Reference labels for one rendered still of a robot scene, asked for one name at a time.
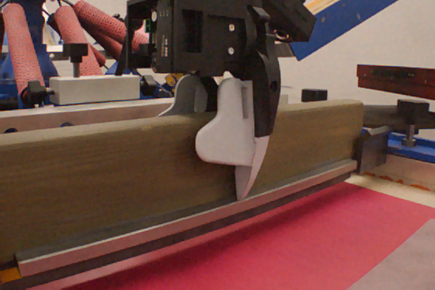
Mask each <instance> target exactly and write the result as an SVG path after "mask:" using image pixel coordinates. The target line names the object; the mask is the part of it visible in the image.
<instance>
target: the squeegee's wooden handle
mask: <svg viewBox="0 0 435 290"><path fill-rule="evenodd" d="M363 114H364V105H363V103H362V101H360V100H354V99H340V100H326V101H318V102H310V103H296V104H289V103H288V104H280V105H278V110H277V117H276V121H275V125H274V129H273V133H272V134H271V135H270V138H269V142H268V147H267V149H266V152H265V155H264V157H263V161H262V163H261V166H260V168H259V171H258V173H257V175H256V178H255V180H254V182H253V185H252V187H251V189H253V188H257V187H261V186H264V185H267V184H269V183H274V182H277V181H280V180H284V179H287V178H290V177H293V176H297V175H300V174H303V173H305V172H308V171H311V170H314V169H318V168H320V167H323V166H327V165H331V164H333V163H335V162H340V161H343V160H345V159H354V160H356V154H357V139H358V138H359V137H360V136H361V135H362V130H363V122H364V116H363ZM216 115H217V110H216V111H208V112H199V113H192V114H184V115H175V116H167V117H152V118H144V119H136V120H128V121H114V122H106V123H98V124H85V125H77V126H70V127H62V128H49V129H43V130H36V131H24V132H17V133H12V132H11V133H4V134H0V271H2V270H5V269H9V268H13V267H17V266H16V258H15V254H14V253H15V252H17V251H18V252H19V251H22V250H27V249H32V248H36V247H38V246H44V245H48V244H51V243H56V242H60V241H64V240H68V239H72V238H77V237H79V236H85V235H88V234H90V233H91V234H93V233H96V232H99V231H101V232H102V231H104V230H107V229H113V228H116V227H119V226H122V225H129V224H131V223H134V222H138V221H144V220H146V219H149V218H154V217H156V216H162V215H167V214H169V213H172V212H174V211H178V210H182V209H184V208H190V207H193V206H198V205H201V204H206V203H208V202H212V201H216V200H219V199H222V198H224V197H229V196H232V195H235V187H234V179H235V176H233V175H234V173H235V165H228V164H221V163H215V162H205V161H203V160H202V159H200V157H199V156H198V155H197V151H196V136H197V132H198V131H199V130H200V129H201V128H202V127H205V126H206V125H207V124H209V123H210V122H211V121H212V120H213V119H214V118H215V117H216Z"/></svg>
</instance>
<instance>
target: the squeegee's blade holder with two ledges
mask: <svg viewBox="0 0 435 290"><path fill-rule="evenodd" d="M355 169H357V161H356V160H354V159H345V160H343V161H340V162H335V163H333V164H331V165H327V166H323V167H320V168H318V169H314V170H311V171H308V172H305V173H303V174H300V175H297V176H293V177H290V178H287V179H284V180H280V181H277V182H274V183H269V184H267V185H264V186H261V187H257V188H253V189H251V190H250V192H249V194H248V196H247V197H246V199H244V200H242V201H236V200H235V195H232V196H229V197H224V198H222V199H219V200H216V201H212V202H208V203H206V204H201V205H198V206H193V207H190V208H184V209H182V210H178V211H174V212H172V213H169V214H167V215H162V216H156V217H154V218H149V219H146V220H144V221H138V222H134V223H131V224H129V225H122V226H119V227H116V228H113V229H107V230H104V231H102V232H101V231H99V232H96V233H93V234H91V233H90V234H88V235H85V236H79V237H77V238H72V239H68V240H64V241H60V242H56V243H51V244H48V245H44V246H38V247H36V248H32V249H27V250H22V251H19V252H18V251H17V252H15V253H14V254H15V258H16V266H17V268H18V271H19V274H20V277H27V276H30V275H33V274H39V273H40V272H45V271H49V270H53V269H55V268H59V267H64V266H67V265H71V264H76V263H78V262H82V261H84V260H89V259H91V258H96V257H99V256H103V255H106V254H110V253H113V252H116V251H120V250H124V249H126V248H130V247H132V246H136V245H138V246H139V245H141V244H142V243H146V242H149V241H154V240H157V239H160V238H162V237H164V236H171V235H173V234H176V233H178V232H182V231H184V230H189V229H193V228H196V227H198V226H201V225H204V224H207V223H209V222H213V221H216V220H218V219H221V218H224V217H227V216H229V215H233V214H236V213H239V212H241V211H244V210H247V209H250V208H254V207H257V206H260V205H261V204H265V203H268V202H271V201H275V200H277V199H280V198H282V197H286V196H288V195H291V194H295V193H297V192H298V191H300V190H303V189H305V188H308V187H312V186H315V185H317V184H320V183H323V182H326V181H327V180H331V179H334V178H336V177H337V176H340V175H342V174H344V173H348V172H350V171H353V170H355Z"/></svg>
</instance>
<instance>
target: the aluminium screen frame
mask: <svg viewBox="0 0 435 290"><path fill-rule="evenodd" d="M363 174H367V175H370V176H374V177H377V178H380V179H381V178H382V179H385V180H390V181H392V182H397V183H401V184H404V185H406V186H407V185H409V186H411V187H415V188H420V189H423V190H429V191H432V192H434V193H435V162H427V161H423V160H421V159H412V158H409V157H405V156H402V155H396V154H390V153H387V157H386V163H383V164H382V165H380V166H376V167H374V168H372V169H370V170H368V171H367V172H364V173H363Z"/></svg>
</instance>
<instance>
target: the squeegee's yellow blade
mask: <svg viewBox="0 0 435 290"><path fill-rule="evenodd" d="M0 275H1V281H2V283H4V282H7V281H12V280H15V279H19V278H24V277H20V274H19V271H18V268H17V267H13V268H9V269H5V270H2V271H0Z"/></svg>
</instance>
